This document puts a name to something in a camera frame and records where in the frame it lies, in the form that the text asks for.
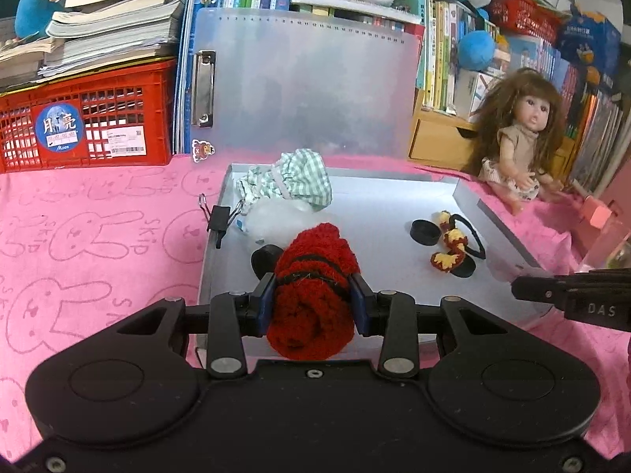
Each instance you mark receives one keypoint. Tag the doll with brown hair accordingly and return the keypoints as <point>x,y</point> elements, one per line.
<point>517,148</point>

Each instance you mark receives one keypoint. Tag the wooden drawer box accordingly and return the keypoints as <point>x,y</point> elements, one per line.
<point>434,138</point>

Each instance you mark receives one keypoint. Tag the pink rabbit print towel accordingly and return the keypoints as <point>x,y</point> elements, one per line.
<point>98,207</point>

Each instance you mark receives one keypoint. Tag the blue printed box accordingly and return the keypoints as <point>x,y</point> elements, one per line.
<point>586,44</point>

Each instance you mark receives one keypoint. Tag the row of thin colourful books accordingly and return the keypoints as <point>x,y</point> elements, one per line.
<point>591,123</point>

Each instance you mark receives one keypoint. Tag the red knitted cloth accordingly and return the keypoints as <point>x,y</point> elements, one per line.
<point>310,315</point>

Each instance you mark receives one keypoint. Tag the red plastic crate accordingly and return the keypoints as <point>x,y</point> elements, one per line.
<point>148,108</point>

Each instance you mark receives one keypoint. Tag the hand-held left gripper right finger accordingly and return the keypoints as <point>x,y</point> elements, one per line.
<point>362,305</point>

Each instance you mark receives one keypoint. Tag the row of upright children's books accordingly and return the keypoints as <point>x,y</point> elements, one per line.
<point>438,49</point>

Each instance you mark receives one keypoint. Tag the bear sticker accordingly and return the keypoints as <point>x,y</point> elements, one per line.
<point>202,150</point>

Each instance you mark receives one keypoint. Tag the pink box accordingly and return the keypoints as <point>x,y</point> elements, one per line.
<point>596,214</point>

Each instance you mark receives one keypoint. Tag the white shallow cardboard box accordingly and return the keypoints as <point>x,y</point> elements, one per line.
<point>384,207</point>

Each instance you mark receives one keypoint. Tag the stack of lying books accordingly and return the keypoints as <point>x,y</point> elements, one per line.
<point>113,34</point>

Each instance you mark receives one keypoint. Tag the black binder clip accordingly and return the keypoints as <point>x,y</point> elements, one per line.
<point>219,219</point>

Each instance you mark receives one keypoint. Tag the translucent clipboard folder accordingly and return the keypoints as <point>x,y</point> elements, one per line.
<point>315,83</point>

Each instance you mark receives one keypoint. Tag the blue white plush toy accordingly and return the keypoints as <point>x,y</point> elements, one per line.
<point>475,49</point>

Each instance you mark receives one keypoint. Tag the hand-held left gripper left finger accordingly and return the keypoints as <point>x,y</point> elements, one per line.
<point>261,305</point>

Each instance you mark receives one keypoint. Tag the green checked doll dress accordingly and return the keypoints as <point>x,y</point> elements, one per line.
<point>300,177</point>

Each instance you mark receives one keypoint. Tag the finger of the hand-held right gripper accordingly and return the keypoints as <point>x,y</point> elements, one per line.
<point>540,290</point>

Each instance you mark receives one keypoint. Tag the red mesh basket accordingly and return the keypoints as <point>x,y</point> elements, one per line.
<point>522,15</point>

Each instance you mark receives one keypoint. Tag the translucent plastic bag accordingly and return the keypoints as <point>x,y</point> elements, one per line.
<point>276,221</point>

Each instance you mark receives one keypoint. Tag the blue white cat plush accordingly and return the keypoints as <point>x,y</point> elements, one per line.
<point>29,15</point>

